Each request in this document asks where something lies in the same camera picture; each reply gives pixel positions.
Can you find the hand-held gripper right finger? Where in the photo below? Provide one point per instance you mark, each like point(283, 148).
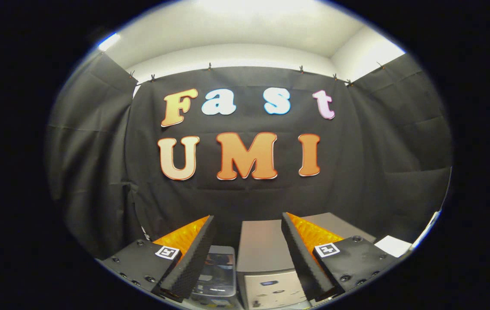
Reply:
point(305, 262)

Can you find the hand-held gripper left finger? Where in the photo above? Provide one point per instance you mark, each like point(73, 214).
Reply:
point(193, 258)

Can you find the dark washing machine lid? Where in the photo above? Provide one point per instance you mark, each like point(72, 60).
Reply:
point(219, 269)

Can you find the grey washing machine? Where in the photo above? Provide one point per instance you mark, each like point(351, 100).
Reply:
point(215, 292)

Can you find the row of small cloth clips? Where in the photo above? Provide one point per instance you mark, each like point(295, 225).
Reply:
point(301, 69)

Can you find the narrow ceiling light strip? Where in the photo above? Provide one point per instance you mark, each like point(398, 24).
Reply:
point(109, 41)

